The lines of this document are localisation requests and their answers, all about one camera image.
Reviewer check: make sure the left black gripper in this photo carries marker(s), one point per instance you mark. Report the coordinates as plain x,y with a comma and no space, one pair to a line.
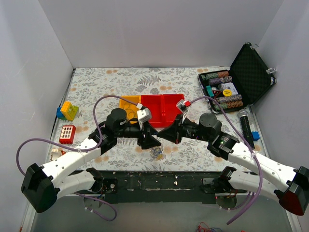
143,134

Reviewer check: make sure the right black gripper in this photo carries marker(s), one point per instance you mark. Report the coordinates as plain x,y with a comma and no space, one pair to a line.
177,130

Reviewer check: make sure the yellow plastic bin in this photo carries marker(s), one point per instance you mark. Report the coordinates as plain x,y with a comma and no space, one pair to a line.
130,109

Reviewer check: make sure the red plastic bin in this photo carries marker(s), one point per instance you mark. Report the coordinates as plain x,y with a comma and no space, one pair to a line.
154,104
170,109

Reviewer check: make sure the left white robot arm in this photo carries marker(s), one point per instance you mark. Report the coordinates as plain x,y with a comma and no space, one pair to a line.
99,142

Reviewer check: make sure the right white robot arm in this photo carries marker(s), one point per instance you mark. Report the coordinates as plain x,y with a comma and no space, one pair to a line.
287,185

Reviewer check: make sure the floral table mat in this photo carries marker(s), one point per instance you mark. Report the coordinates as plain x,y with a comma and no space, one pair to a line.
96,90

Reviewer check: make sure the black microphone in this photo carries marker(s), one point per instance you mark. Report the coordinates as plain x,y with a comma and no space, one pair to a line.
247,134

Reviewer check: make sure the red white window block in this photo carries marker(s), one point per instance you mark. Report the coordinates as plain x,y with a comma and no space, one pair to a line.
67,134

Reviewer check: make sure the small blue toy block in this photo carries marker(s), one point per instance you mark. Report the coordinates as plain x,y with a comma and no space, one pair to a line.
255,135

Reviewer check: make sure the yellow green blue block stack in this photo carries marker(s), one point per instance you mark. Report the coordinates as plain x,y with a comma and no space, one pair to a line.
67,111

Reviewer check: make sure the small red white toy block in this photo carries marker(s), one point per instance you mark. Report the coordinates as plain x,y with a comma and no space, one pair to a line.
56,153

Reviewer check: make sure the black poker chip case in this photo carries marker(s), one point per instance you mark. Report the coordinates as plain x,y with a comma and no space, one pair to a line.
243,84

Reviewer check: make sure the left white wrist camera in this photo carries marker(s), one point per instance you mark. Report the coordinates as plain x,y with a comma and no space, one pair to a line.
143,114

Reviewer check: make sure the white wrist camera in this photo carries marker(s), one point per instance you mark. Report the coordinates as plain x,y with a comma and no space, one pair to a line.
143,114
183,106

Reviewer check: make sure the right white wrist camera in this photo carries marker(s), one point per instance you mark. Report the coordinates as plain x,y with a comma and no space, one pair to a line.
183,106

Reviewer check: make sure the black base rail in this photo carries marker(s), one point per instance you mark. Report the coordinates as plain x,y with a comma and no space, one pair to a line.
167,187

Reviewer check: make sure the aluminium frame rail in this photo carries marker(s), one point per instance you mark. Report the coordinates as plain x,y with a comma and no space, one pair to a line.
29,212

